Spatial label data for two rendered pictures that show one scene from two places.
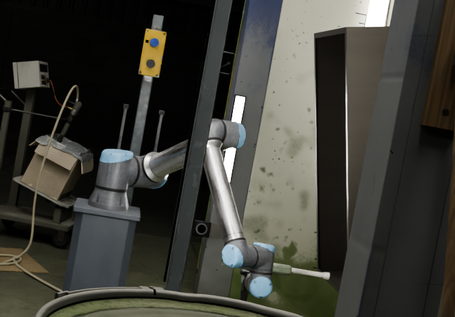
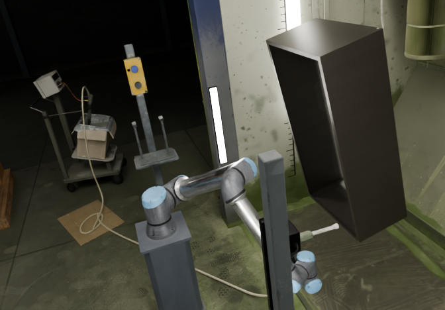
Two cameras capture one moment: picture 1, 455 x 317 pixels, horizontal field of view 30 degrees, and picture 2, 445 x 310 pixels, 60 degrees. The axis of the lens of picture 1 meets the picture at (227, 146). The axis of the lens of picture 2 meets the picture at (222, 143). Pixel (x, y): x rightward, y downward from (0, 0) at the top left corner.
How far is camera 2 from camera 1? 2.14 m
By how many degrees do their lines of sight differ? 22
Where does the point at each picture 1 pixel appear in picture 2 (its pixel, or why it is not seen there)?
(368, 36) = (339, 57)
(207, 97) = (285, 289)
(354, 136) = (343, 139)
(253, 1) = (198, 13)
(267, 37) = (217, 37)
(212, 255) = not seen: hidden behind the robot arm
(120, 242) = (183, 256)
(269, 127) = (238, 99)
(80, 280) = (165, 289)
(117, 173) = (161, 212)
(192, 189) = not seen: outside the picture
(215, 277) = not seen: hidden behind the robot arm
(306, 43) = (246, 30)
